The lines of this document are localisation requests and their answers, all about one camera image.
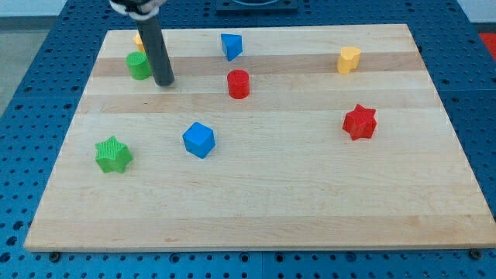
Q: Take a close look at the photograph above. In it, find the blue cube block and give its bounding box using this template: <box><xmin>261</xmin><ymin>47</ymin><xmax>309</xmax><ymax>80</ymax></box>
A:
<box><xmin>182</xmin><ymin>122</ymin><xmax>215</xmax><ymax>159</ymax></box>

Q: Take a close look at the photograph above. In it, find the red cylinder block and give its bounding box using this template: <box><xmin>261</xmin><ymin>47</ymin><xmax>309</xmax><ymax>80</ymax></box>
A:
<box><xmin>227</xmin><ymin>69</ymin><xmax>250</xmax><ymax>99</ymax></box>

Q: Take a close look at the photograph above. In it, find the green cylinder block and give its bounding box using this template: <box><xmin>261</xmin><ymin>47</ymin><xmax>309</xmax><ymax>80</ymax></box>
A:
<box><xmin>125</xmin><ymin>51</ymin><xmax>152</xmax><ymax>80</ymax></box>

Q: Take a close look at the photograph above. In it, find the green star block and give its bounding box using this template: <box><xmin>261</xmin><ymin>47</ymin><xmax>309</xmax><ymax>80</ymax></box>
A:
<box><xmin>95</xmin><ymin>136</ymin><xmax>133</xmax><ymax>174</ymax></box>

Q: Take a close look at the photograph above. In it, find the blue triangular prism block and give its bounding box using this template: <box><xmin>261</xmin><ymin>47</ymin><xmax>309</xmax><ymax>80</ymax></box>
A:
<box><xmin>221</xmin><ymin>33</ymin><xmax>243</xmax><ymax>61</ymax></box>

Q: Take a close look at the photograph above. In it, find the wooden board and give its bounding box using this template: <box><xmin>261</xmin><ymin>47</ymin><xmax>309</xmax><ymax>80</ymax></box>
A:
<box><xmin>24</xmin><ymin>24</ymin><xmax>495</xmax><ymax>253</ymax></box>

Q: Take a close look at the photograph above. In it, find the red star block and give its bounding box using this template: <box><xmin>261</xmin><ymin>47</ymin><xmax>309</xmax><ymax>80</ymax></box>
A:
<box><xmin>343</xmin><ymin>104</ymin><xmax>377</xmax><ymax>140</ymax></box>

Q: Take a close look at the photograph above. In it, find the yellow heart block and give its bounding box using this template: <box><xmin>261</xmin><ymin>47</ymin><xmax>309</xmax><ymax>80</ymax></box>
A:
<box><xmin>336</xmin><ymin>46</ymin><xmax>361</xmax><ymax>74</ymax></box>

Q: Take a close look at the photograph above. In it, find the grey cylindrical robot arm stick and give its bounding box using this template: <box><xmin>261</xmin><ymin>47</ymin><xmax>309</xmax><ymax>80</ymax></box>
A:
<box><xmin>136</xmin><ymin>15</ymin><xmax>174</xmax><ymax>87</ymax></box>

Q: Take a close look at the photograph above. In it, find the yellow block behind stick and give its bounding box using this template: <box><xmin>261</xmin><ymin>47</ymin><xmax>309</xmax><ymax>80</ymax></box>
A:
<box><xmin>133</xmin><ymin>33</ymin><xmax>145</xmax><ymax>53</ymax></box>

